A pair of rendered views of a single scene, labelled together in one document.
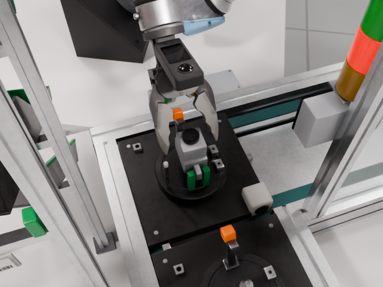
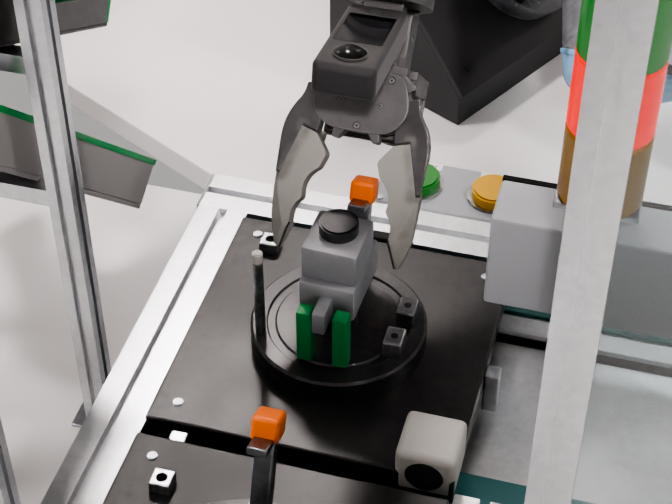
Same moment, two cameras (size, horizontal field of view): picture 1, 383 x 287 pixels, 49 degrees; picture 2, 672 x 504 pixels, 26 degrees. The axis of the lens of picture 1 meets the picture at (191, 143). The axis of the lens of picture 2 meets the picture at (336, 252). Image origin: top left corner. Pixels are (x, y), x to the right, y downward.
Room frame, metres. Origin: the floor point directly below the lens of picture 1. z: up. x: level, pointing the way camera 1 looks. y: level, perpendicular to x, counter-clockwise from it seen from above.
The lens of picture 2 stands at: (-0.24, -0.46, 1.81)
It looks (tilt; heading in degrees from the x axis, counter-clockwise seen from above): 43 degrees down; 35
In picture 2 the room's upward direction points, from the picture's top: straight up
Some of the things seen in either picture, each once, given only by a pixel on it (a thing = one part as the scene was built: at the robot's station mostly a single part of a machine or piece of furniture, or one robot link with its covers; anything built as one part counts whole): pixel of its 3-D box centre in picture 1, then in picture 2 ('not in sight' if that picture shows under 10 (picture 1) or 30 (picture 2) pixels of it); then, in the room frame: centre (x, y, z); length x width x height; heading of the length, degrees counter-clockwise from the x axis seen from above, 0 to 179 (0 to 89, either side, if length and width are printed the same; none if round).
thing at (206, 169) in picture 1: (206, 176); (341, 339); (0.39, -0.03, 1.01); 0.01 x 0.01 x 0.05; 19
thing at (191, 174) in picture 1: (191, 180); (305, 332); (0.38, 0.00, 1.01); 0.01 x 0.01 x 0.05; 19
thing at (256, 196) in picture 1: (256, 199); (430, 454); (0.37, -0.12, 0.97); 0.05 x 0.05 x 0.04; 19
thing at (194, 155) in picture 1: (192, 150); (334, 263); (0.42, 0.00, 1.06); 0.08 x 0.04 x 0.07; 17
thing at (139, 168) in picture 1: (190, 174); (338, 345); (0.43, 0.00, 0.96); 0.24 x 0.24 x 0.02; 19
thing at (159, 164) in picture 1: (190, 169); (338, 328); (0.43, 0.00, 0.98); 0.14 x 0.14 x 0.02
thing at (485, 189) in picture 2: not in sight; (493, 195); (0.66, -0.01, 0.96); 0.04 x 0.04 x 0.02
